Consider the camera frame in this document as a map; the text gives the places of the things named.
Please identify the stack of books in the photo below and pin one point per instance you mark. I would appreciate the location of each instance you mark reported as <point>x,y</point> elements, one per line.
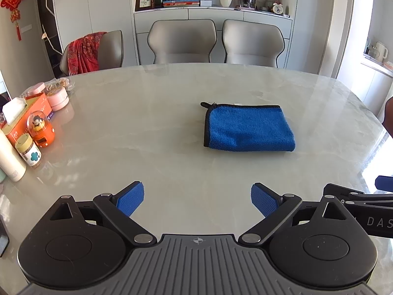
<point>181,3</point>

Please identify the clear snack bag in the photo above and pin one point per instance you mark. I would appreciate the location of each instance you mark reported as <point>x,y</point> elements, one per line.
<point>63,83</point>

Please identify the beige chair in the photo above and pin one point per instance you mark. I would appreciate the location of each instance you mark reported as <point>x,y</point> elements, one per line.
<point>251,43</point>
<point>113,49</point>
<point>181,41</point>

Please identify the white branch decoration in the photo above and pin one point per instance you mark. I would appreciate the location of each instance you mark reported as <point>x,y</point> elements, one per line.
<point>49,21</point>

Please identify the red patterned cloth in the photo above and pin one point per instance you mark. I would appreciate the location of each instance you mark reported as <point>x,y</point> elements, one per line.
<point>86,52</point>

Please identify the brown chair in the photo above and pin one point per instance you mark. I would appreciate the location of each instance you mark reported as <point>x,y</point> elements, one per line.
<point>389,110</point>

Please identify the dark picture frame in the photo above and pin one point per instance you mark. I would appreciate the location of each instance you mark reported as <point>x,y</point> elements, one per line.
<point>145,0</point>

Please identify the white kettle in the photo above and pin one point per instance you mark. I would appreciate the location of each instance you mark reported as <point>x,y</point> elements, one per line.
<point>379,50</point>

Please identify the dark flat object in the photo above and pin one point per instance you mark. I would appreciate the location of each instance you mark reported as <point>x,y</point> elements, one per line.
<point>3,245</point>

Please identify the pink round container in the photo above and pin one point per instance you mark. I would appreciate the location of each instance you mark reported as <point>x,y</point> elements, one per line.
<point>36,90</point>
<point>58,99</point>

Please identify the toothpick jar with green flower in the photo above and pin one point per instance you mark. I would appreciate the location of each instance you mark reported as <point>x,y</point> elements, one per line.
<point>29,152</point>

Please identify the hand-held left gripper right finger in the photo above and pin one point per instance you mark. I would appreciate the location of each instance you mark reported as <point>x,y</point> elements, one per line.
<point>262,199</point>

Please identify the orange tissue box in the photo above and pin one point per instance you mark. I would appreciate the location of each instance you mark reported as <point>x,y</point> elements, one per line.
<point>27,119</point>

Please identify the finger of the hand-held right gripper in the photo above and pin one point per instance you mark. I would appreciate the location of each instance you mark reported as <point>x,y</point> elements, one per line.
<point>368,198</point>
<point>385,183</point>

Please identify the small white box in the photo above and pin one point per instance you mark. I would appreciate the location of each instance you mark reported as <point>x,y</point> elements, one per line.
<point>206,3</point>

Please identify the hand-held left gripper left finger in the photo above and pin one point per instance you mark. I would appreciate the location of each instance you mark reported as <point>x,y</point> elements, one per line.
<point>132,199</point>

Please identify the white side counter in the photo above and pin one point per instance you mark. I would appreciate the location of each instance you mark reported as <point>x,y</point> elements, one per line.
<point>379,67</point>

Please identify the blue and grey towel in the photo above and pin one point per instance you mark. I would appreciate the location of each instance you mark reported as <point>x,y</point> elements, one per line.
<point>248,129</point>

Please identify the small white alarm clock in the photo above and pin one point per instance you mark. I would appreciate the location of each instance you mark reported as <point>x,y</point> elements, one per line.
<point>277,8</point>

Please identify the white bottle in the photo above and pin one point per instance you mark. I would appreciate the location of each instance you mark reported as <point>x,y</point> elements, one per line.
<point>10,156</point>

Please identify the orange snow globe toy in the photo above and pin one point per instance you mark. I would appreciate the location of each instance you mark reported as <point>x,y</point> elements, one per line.
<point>41,130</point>

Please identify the red knot wall ornament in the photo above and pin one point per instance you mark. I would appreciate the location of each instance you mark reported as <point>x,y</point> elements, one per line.
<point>13,0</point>

